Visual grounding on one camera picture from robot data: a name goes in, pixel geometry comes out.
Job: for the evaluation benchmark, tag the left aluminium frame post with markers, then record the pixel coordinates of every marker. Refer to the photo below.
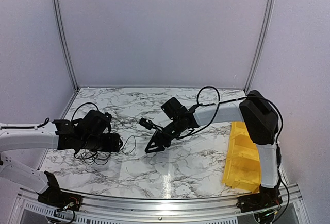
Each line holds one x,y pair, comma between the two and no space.
64,45

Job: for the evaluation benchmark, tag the aluminium front rail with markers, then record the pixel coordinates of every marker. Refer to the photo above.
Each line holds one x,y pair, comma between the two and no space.
106,209

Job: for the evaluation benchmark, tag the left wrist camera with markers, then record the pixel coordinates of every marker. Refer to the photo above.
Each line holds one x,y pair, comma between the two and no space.
95,123

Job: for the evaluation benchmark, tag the aluminium frame post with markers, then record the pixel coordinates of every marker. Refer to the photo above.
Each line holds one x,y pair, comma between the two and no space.
64,45
260,44

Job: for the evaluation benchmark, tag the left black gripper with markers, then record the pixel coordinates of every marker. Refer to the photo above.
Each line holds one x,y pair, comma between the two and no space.
112,145

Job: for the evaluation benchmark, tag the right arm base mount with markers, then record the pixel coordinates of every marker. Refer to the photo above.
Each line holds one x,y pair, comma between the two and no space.
265,198

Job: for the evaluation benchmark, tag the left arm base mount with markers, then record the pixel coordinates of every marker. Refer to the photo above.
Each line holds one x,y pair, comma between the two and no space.
53,195

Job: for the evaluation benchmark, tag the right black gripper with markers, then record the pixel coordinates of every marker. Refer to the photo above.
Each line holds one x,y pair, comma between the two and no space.
160,140

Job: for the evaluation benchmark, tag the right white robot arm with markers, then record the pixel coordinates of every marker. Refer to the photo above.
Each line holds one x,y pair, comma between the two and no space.
259,115

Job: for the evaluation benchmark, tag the yellow plastic bin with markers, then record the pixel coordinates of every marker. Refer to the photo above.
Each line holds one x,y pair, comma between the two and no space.
242,165

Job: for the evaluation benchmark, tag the right aluminium frame post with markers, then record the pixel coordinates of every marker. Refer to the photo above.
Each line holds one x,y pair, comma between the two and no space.
260,44

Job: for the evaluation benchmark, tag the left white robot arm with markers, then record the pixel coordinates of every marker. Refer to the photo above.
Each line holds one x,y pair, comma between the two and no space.
60,134

